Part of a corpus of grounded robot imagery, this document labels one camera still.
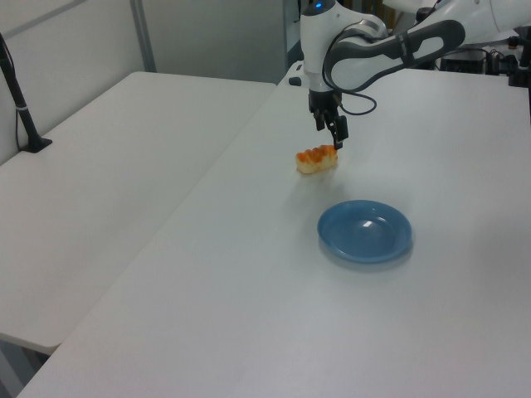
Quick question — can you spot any orange glazed bread piece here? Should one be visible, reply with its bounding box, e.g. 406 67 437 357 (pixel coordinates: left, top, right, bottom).
295 143 339 174

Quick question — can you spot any black electronics box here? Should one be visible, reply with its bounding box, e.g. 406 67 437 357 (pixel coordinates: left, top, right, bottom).
439 47 489 75

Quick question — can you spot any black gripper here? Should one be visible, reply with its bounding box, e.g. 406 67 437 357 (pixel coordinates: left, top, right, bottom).
307 89 349 151

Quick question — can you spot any black clamp mount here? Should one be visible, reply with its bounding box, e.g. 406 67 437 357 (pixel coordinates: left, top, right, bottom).
489 25 531 88

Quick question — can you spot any black camera stand pole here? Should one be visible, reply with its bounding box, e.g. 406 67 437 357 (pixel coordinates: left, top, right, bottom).
0 32 54 153

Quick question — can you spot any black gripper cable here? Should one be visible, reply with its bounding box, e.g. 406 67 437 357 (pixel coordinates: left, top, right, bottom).
322 18 379 117

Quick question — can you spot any blue round plate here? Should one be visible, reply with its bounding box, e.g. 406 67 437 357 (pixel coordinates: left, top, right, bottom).
317 199 414 265

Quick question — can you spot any white side table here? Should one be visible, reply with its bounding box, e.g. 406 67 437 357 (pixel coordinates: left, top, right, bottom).
0 70 278 356

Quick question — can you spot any grey metal partition post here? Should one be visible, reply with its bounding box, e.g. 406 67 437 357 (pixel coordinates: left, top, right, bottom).
129 0 158 73

